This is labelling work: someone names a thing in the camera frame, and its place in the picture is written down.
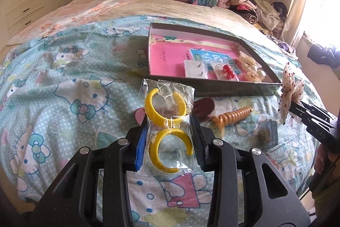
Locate spotted sheer fabric bow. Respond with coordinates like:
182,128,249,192
278,62,305,125

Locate yellow hoop earrings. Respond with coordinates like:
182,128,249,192
138,79,195,177

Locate dark red hair clip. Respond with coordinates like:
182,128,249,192
193,97,215,121

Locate person's right hand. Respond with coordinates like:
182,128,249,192
314,144,337,175

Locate large pearl hair clip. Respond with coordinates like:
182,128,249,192
245,65,267,82

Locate dark clothes on windowsill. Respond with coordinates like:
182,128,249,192
307,44,340,69

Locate cream claw hair clip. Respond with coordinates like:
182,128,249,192
238,51,258,72

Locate stud earrings on white card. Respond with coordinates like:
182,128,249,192
184,60,208,80

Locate red bead earrings on card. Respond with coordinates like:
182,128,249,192
210,61,239,82

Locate shallow dark cardboard tray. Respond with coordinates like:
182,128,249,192
147,23,281,97

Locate cream window curtain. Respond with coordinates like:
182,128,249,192
281,0,308,48

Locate pile of assorted clothes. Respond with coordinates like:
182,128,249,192
217,0,297,60

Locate Hello Kitty blue blanket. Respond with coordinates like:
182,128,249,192
1,16,318,226

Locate beige bedspread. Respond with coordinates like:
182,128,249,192
96,0,261,37

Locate peach floral sheet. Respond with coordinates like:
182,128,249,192
6,0,139,46

